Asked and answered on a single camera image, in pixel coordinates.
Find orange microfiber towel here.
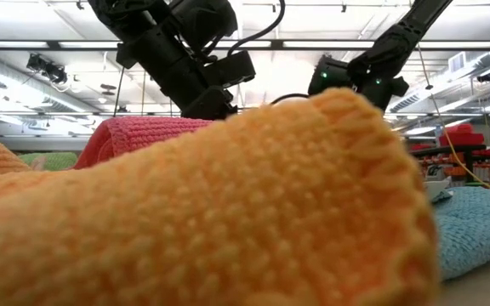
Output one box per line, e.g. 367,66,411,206
0,87,442,306

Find black ceiling-mounted device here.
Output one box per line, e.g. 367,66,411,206
26,53,68,85

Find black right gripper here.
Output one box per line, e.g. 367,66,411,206
307,54,410,112

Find pink microfiber towel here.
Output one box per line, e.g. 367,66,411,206
73,116,214,170

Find blue microfiber towel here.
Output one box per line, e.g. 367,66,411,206
424,177,490,281

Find red storage bins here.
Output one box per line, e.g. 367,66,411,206
410,122,490,157

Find green microfiber towel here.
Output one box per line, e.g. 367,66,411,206
18,151,79,172

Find black looped gripper cable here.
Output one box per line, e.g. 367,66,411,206
202,0,288,59
269,92,312,105

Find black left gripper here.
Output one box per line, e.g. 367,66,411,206
116,25,257,121

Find black shelf rack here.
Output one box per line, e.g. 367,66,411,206
410,144,490,184

